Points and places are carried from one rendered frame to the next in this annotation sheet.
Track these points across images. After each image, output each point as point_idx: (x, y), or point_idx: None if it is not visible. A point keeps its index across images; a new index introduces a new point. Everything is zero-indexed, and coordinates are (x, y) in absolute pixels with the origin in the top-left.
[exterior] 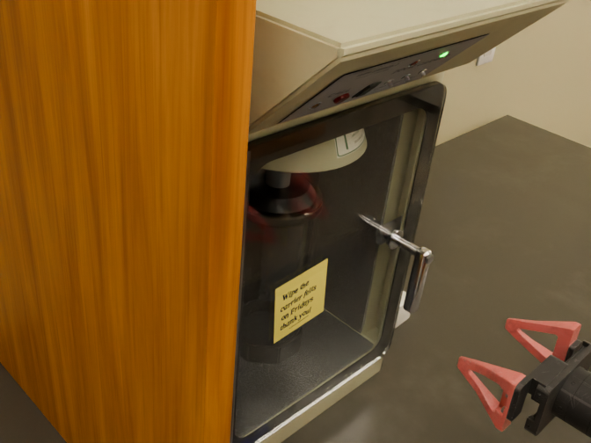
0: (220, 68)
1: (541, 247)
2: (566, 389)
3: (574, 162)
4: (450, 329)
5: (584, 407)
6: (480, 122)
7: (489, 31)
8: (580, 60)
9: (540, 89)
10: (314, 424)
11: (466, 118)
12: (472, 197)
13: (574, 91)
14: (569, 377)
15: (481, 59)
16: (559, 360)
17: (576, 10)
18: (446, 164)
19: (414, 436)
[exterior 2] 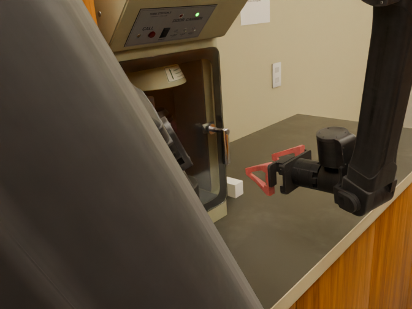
0: None
1: (314, 159)
2: (295, 167)
3: (333, 125)
4: (265, 194)
5: (304, 171)
6: (284, 119)
7: (215, 2)
8: (334, 86)
9: (314, 101)
10: None
11: (274, 116)
12: (278, 145)
13: (336, 103)
14: (295, 161)
15: (274, 84)
16: (290, 156)
17: (323, 59)
18: (264, 135)
19: (244, 236)
